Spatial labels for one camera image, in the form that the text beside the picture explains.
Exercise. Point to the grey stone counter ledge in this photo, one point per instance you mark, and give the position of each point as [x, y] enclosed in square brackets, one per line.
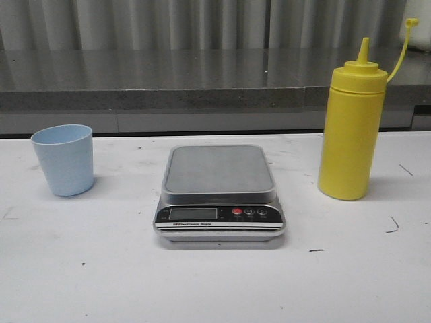
[171, 81]

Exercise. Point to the silver digital kitchen scale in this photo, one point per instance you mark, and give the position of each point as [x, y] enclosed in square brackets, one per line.
[218, 193]

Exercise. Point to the light blue plastic cup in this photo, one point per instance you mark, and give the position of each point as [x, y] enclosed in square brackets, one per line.
[65, 154]

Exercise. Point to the yellow squeeze bottle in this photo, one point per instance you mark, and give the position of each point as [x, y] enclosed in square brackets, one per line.
[354, 108]

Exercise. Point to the white container on counter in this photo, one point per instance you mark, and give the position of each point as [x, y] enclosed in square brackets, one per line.
[420, 35]

